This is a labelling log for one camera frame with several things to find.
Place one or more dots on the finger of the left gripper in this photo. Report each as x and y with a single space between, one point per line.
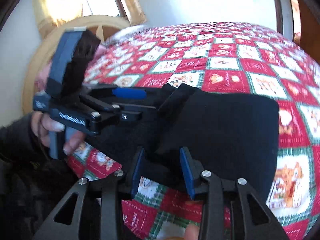
165 103

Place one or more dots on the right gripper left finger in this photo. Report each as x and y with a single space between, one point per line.
93 209

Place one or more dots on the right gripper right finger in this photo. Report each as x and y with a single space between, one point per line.
250 216

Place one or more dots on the black pants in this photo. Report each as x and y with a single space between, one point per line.
232 135

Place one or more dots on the left forearm black sleeve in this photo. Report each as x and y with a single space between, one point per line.
32 183

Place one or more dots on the right hand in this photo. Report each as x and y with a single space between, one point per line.
191 232

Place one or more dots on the pink folded blanket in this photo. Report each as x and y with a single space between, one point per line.
100 51

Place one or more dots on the striped pillow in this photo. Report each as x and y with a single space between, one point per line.
125 34

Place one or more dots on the red patchwork bed cover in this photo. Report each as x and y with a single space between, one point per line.
238 57

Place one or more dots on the yellow curtain left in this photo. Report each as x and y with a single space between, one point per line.
52 14

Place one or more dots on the yellow curtain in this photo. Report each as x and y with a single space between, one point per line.
134 12
52 14

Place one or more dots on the cream wooden headboard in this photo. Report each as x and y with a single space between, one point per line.
101 25

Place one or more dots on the yellow curtain right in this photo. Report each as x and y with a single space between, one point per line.
134 12

